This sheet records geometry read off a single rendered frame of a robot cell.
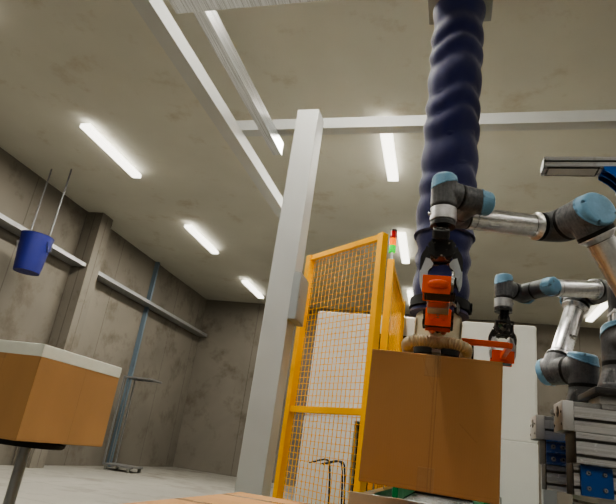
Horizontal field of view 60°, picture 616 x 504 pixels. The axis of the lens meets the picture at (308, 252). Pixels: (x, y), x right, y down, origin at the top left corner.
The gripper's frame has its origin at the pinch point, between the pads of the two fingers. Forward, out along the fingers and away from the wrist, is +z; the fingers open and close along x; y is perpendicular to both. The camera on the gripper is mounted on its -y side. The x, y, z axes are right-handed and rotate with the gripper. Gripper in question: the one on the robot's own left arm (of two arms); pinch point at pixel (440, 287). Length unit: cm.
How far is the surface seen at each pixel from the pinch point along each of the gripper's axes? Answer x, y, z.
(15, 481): 184, 85, 76
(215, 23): 142, 97, -193
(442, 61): 3, 52, -119
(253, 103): 141, 172, -188
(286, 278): 95, 166, -52
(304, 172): 93, 167, -127
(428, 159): 7, 52, -70
